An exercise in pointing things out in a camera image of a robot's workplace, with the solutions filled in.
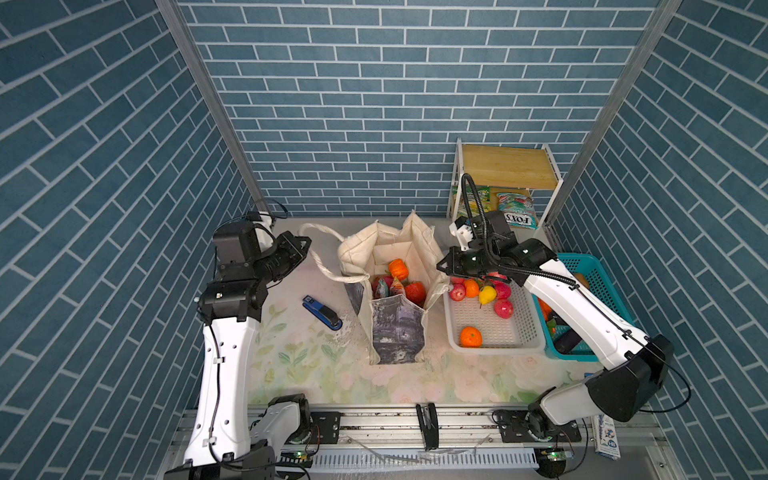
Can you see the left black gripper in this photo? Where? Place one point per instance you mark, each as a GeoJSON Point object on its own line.
{"type": "Point", "coordinates": [285, 243]}

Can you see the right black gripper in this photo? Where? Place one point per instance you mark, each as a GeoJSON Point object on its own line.
{"type": "Point", "coordinates": [453, 266]}

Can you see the red bell pepper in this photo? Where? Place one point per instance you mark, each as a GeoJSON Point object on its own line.
{"type": "Point", "coordinates": [416, 293]}

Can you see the cream canvas tote bag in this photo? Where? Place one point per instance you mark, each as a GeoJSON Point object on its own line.
{"type": "Point", "coordinates": [395, 327]}

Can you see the orange Fox's candy bag top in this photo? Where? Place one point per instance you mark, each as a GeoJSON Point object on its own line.
{"type": "Point", "coordinates": [396, 287]}

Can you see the green Fox's candy bag top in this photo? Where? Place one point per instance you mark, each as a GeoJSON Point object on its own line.
{"type": "Point", "coordinates": [380, 286]}

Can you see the green fox's candy bag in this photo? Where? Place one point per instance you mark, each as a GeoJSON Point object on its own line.
{"type": "Point", "coordinates": [380, 286]}
{"type": "Point", "coordinates": [518, 210]}

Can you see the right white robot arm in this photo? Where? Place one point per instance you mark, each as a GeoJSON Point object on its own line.
{"type": "Point", "coordinates": [635, 365]}

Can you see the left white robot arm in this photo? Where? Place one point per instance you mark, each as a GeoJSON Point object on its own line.
{"type": "Point", "coordinates": [223, 443]}

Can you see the green Fox's candy bag lower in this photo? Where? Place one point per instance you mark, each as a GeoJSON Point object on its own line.
{"type": "Point", "coordinates": [518, 210]}

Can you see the green yellow candy bag lower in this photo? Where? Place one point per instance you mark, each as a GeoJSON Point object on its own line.
{"type": "Point", "coordinates": [485, 195]}

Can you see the small orange tangerine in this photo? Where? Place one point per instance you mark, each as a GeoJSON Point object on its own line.
{"type": "Point", "coordinates": [472, 288]}

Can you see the white wooden two-tier shelf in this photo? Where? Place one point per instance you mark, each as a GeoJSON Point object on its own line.
{"type": "Point", "coordinates": [518, 170]}

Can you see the white plastic basket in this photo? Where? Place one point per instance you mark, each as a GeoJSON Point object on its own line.
{"type": "Point", "coordinates": [520, 334]}

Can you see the brown potato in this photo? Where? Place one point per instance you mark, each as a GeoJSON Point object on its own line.
{"type": "Point", "coordinates": [582, 280]}

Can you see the blue black stapler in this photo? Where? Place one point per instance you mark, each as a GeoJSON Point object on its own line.
{"type": "Point", "coordinates": [323, 313]}

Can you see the purple eggplant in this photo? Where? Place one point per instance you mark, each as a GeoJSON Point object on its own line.
{"type": "Point", "coordinates": [566, 342]}

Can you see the white blue box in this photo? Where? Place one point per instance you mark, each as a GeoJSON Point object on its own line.
{"type": "Point", "coordinates": [605, 434]}

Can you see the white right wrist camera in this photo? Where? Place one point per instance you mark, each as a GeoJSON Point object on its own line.
{"type": "Point", "coordinates": [461, 229]}

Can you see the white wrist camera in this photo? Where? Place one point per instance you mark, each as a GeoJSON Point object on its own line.
{"type": "Point", "coordinates": [461, 229]}
{"type": "Point", "coordinates": [262, 222]}

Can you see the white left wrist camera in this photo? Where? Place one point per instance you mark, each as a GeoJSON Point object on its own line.
{"type": "Point", "coordinates": [262, 222]}

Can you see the black rail clamp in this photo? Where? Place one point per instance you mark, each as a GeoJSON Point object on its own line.
{"type": "Point", "coordinates": [428, 422]}

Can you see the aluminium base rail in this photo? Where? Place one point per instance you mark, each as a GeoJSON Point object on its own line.
{"type": "Point", "coordinates": [387, 439]}

